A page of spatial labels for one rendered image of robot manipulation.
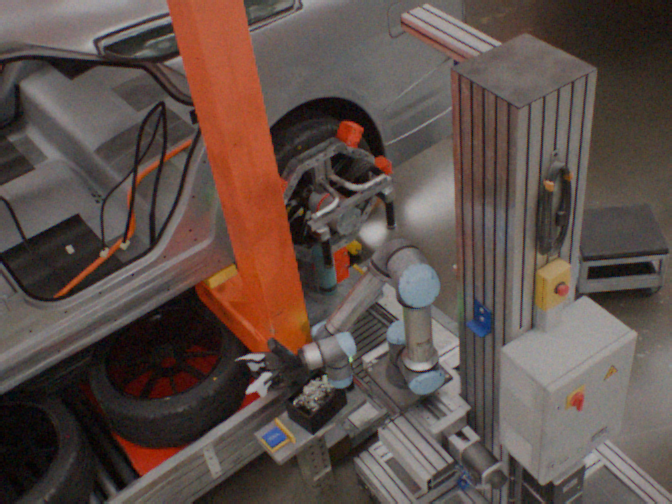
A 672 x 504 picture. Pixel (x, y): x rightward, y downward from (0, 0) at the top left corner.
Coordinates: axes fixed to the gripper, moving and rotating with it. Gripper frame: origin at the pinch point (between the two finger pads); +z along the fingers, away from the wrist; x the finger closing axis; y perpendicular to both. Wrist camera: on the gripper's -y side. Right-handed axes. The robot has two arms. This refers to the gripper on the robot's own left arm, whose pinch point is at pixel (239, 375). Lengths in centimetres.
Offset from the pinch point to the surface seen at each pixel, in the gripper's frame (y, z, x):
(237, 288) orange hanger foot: 42, -12, 102
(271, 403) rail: 78, -10, 67
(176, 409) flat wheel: 65, 26, 68
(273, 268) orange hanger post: 4, -23, 53
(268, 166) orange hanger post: -37, -29, 49
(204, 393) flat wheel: 64, 14, 71
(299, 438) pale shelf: 74, -15, 40
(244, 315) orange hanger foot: 42, -10, 83
